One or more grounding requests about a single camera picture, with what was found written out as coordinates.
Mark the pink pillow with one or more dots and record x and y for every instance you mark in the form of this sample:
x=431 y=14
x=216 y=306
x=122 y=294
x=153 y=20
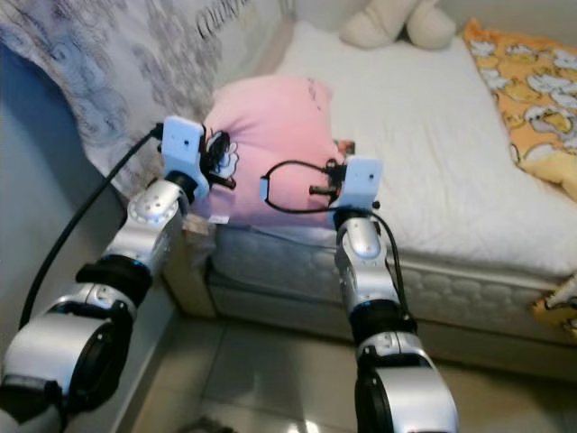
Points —
x=270 y=131

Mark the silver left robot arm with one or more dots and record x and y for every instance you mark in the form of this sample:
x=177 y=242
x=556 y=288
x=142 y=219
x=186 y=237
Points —
x=72 y=352

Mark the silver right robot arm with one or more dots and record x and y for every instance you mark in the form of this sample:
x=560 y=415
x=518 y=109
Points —
x=365 y=262

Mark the white quilted mattress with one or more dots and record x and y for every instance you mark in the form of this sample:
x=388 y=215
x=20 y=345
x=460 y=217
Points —
x=442 y=180

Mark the grey lettered fabric headboard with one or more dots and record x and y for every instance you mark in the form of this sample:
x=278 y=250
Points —
x=108 y=63

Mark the beige plush toy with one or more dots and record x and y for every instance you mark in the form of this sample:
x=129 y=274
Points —
x=397 y=23

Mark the yellow cartoon egg blanket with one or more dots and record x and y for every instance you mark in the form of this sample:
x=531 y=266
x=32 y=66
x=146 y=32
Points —
x=532 y=90

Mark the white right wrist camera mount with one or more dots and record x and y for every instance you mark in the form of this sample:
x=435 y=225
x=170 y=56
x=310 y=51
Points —
x=362 y=182

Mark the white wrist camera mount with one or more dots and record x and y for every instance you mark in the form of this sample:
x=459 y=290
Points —
x=182 y=146
x=362 y=182

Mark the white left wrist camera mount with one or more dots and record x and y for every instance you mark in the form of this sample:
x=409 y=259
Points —
x=182 y=146

